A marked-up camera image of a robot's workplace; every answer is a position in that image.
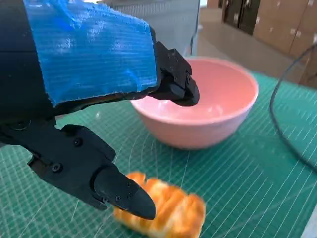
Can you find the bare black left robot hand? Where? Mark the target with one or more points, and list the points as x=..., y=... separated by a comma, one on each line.
x=86, y=62

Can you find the pink bowl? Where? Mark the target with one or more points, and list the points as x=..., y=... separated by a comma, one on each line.
x=210, y=119

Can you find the striped loaf toy bread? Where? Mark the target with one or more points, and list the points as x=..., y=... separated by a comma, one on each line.
x=173, y=213

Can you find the dark metal cabinet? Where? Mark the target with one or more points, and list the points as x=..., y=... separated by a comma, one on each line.
x=240, y=15

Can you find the brown cardboard box stack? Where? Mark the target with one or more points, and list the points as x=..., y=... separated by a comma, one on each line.
x=284, y=24

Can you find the green cutting mat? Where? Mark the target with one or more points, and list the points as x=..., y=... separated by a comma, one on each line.
x=247, y=186

